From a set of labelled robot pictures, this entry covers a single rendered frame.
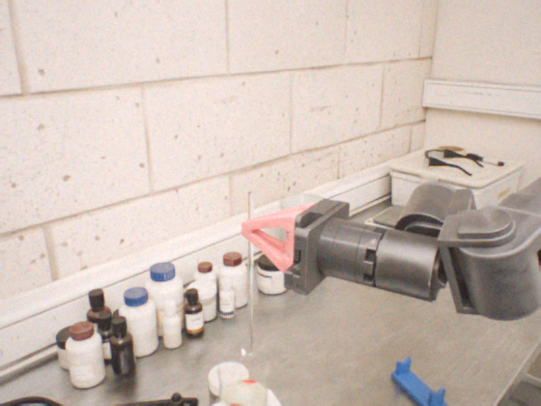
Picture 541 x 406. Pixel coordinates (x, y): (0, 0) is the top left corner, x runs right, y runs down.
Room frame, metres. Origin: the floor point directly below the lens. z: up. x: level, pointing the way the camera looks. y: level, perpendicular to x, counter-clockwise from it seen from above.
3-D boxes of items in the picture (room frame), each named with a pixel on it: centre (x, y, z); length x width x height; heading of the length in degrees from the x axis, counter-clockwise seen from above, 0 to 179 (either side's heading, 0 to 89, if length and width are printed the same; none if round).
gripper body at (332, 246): (0.43, -0.07, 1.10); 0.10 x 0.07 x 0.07; 150
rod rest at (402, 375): (0.65, -0.24, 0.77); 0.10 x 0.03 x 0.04; 24
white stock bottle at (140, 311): (0.77, 0.24, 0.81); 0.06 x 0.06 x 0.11
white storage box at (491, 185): (1.56, -0.61, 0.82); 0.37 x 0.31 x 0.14; 135
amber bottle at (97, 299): (0.78, 0.31, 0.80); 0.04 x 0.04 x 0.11
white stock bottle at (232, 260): (0.93, 0.08, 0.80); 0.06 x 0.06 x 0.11
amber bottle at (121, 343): (0.71, 0.25, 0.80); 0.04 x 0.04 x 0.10
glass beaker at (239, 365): (0.50, 0.03, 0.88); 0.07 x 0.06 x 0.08; 5
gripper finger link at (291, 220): (0.48, -0.02, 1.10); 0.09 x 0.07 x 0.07; 60
